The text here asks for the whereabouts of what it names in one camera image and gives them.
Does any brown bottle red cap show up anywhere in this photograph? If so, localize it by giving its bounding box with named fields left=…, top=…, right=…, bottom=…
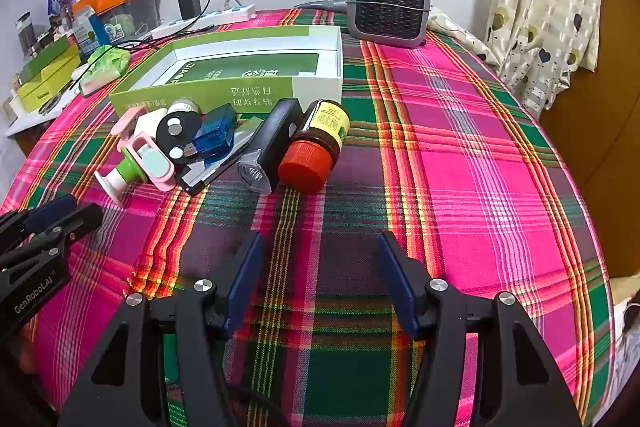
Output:
left=277, top=98, right=352, bottom=194

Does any silver lighter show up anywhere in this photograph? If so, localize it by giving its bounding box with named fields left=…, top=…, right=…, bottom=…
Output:
left=175, top=116, right=266, bottom=198

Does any plaid blanket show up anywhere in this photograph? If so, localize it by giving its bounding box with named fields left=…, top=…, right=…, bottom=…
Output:
left=0, top=9, right=613, bottom=427

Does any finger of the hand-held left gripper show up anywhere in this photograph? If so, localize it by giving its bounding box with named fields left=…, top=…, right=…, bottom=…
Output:
left=0, top=196, right=77, bottom=253
left=0, top=204, right=103, bottom=280

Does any white bottle cap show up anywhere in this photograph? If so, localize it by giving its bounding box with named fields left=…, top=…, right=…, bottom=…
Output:
left=166, top=98, right=201, bottom=115

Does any wooden wardrobe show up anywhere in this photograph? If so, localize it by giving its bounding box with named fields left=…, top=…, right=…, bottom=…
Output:
left=540, top=0, right=640, bottom=280

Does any green flat box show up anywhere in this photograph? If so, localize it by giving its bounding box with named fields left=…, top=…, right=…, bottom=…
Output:
left=20, top=38, right=81, bottom=82

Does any white power strip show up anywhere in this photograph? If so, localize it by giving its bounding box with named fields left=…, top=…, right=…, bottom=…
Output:
left=150, top=4, right=257, bottom=38

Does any green white cardboard box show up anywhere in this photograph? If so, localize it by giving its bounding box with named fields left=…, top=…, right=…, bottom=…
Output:
left=109, top=25, right=345, bottom=120

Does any small white case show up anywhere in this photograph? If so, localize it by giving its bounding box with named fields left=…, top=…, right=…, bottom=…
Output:
left=131, top=112, right=163, bottom=140

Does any yellow-green flat box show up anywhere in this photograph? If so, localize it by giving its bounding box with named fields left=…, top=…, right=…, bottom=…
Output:
left=17, top=72, right=83, bottom=112

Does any blue USB card reader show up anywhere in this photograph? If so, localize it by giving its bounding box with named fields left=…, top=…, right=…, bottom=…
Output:
left=174, top=103, right=238, bottom=168

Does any patterned curtain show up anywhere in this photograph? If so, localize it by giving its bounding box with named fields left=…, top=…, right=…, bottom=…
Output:
left=487, top=0, right=606, bottom=118

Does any black flashlight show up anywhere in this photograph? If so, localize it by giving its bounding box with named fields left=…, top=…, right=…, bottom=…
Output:
left=236, top=98, right=303, bottom=195

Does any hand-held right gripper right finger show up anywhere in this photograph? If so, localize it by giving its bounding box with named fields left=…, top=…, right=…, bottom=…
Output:
left=377, top=231, right=583, bottom=427

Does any green tissue pack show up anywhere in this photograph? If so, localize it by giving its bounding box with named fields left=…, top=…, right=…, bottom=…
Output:
left=80, top=45, right=132, bottom=96

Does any floral pillow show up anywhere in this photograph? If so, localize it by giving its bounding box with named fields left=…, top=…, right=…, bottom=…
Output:
left=427, top=6, right=501, bottom=68

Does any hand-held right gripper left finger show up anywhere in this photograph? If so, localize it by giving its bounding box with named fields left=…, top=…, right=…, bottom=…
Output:
left=57, top=232, right=265, bottom=427

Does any green white suction hook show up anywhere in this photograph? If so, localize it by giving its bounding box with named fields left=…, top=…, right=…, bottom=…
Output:
left=94, top=154, right=151, bottom=208

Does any grey space heater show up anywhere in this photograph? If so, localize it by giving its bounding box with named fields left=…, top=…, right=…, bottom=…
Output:
left=346, top=0, right=432, bottom=49

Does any dark glass jar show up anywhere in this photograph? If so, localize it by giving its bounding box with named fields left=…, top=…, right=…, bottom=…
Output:
left=15, top=12, right=33, bottom=58

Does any blue white carton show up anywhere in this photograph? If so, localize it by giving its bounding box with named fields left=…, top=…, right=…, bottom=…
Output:
left=75, top=7, right=113, bottom=58

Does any black round disc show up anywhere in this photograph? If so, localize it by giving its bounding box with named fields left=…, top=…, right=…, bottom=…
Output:
left=156, top=111, right=202, bottom=168

